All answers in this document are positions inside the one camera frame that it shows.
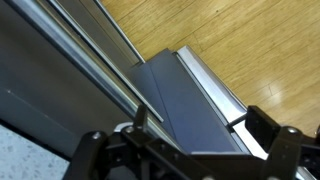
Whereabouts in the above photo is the grey drawer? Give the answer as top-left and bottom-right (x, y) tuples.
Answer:
(127, 45), (320, 180)
(0, 0), (268, 161)

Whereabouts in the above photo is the grey top drawer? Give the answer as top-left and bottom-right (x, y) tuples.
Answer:
(0, 0), (268, 161)

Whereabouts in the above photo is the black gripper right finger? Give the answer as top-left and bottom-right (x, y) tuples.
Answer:
(245, 105), (320, 180)

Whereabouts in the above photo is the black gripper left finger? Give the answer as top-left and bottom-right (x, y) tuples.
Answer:
(62, 105), (188, 180)

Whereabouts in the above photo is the grey lower drawer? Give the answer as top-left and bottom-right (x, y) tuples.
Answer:
(127, 45), (320, 180)

